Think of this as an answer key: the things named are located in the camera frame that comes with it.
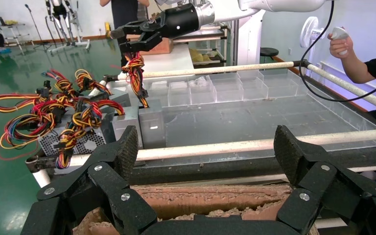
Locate black hanging cable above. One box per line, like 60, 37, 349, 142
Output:
299, 0, 376, 102

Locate white cabinet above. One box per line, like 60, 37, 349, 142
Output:
236, 9, 263, 66

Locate grey power supply with wires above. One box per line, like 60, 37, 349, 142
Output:
121, 51, 166, 150

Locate yellow bags on shelf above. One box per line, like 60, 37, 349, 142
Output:
190, 48, 219, 64

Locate black microphone stand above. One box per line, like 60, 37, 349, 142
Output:
24, 4, 51, 52

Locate white standing fan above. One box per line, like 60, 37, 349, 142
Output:
300, 17, 327, 62

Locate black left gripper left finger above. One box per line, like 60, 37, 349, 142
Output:
21, 125, 158, 235

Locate standing person in black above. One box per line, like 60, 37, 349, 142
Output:
99, 0, 150, 67

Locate small colourful wire bundle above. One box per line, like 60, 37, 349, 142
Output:
42, 69, 113, 98

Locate white handheld remote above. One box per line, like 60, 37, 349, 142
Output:
330, 26, 350, 56

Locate silver power supply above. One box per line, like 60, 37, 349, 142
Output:
112, 105, 143, 146

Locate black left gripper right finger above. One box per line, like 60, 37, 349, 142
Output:
274, 125, 376, 235

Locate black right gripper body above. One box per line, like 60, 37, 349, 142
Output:
149, 3, 200, 40

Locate large colourful wire bundle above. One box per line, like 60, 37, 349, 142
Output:
0, 92, 125, 169

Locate metal pipe shelf rack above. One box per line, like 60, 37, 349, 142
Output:
173, 23, 237, 66

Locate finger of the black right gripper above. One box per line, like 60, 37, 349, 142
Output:
107, 19, 159, 40
119, 30, 163, 54

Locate clear acrylic tray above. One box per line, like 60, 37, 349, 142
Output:
105, 70, 376, 167

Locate operator hand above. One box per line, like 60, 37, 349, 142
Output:
327, 27, 354, 59

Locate white pvc leg pipe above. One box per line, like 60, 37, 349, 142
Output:
31, 168, 52, 189

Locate plain grey power supply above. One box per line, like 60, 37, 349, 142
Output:
95, 90, 132, 113

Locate mesh-sided grey power supply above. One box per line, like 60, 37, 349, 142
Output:
38, 110, 116, 176

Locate black frame beam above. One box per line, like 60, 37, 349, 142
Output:
129, 152, 376, 187

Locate small clear acrylic box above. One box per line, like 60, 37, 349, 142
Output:
167, 81, 192, 107
189, 77, 216, 105
236, 70, 269, 100
141, 81, 169, 108
258, 69, 299, 99
209, 73, 244, 103

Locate humanoid robot on stand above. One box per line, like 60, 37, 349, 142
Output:
44, 0, 91, 54

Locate operator forearm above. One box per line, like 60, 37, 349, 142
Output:
340, 53, 375, 84

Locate black round stool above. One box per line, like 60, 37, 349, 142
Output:
259, 47, 280, 65

